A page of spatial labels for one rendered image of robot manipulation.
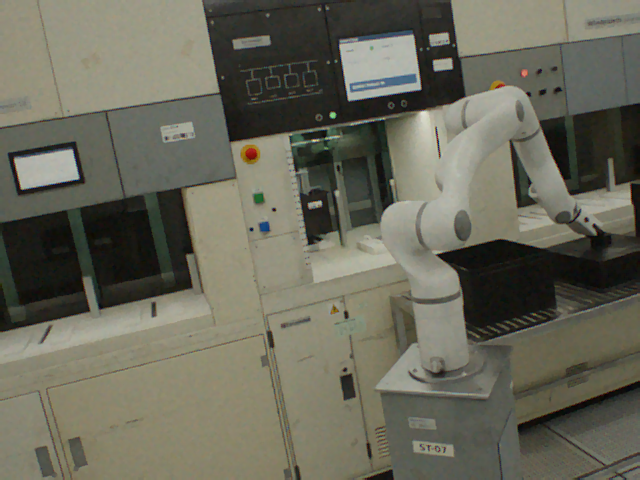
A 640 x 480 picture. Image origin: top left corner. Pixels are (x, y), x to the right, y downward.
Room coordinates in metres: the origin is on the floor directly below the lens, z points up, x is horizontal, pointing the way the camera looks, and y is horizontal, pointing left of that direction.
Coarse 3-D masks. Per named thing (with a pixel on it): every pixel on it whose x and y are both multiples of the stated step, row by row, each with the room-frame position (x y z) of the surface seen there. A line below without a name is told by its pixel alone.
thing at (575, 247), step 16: (576, 240) 2.00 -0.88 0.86; (592, 240) 1.87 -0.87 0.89; (608, 240) 1.89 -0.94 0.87; (624, 240) 1.89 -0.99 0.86; (560, 256) 1.88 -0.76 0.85; (576, 256) 1.81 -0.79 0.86; (592, 256) 1.78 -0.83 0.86; (608, 256) 1.75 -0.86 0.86; (624, 256) 1.73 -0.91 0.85; (560, 272) 1.88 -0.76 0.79; (576, 272) 1.81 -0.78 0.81; (592, 272) 1.74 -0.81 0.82; (608, 272) 1.71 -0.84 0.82; (624, 272) 1.73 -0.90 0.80; (592, 288) 1.75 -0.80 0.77; (608, 288) 1.71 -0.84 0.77
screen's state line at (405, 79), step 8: (368, 80) 2.11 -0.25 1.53; (376, 80) 2.11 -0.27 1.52; (384, 80) 2.12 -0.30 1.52; (392, 80) 2.13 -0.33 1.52; (400, 80) 2.14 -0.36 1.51; (408, 80) 2.15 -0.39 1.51; (416, 80) 2.15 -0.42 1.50; (352, 88) 2.09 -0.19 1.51; (360, 88) 2.10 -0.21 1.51; (368, 88) 2.10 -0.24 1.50; (376, 88) 2.11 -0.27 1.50
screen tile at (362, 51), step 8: (344, 48) 2.09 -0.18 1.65; (352, 48) 2.10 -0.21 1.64; (360, 48) 2.10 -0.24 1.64; (368, 48) 2.11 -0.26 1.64; (376, 48) 2.12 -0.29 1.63; (352, 56) 2.09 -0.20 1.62; (360, 56) 2.10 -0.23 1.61; (368, 56) 2.11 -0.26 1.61; (376, 56) 2.12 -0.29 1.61; (368, 64) 2.11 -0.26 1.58; (376, 64) 2.12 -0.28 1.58; (352, 72) 2.09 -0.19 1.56; (360, 72) 2.10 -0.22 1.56; (368, 72) 2.11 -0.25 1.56; (376, 72) 2.11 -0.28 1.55
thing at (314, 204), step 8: (296, 176) 2.64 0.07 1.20; (320, 192) 2.67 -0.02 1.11; (328, 192) 2.59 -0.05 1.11; (304, 200) 2.56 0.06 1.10; (312, 200) 2.57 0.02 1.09; (320, 200) 2.58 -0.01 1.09; (304, 208) 2.56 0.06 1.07; (312, 208) 2.57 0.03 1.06; (320, 208) 2.58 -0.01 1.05; (328, 208) 2.59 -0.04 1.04; (304, 216) 2.56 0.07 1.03; (312, 216) 2.57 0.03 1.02; (320, 216) 2.58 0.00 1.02; (328, 216) 2.59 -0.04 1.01; (304, 224) 2.56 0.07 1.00; (312, 224) 2.57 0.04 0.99; (320, 224) 2.58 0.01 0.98; (328, 224) 2.58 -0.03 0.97; (312, 232) 2.56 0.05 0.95; (320, 232) 2.57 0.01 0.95; (320, 240) 2.59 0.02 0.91
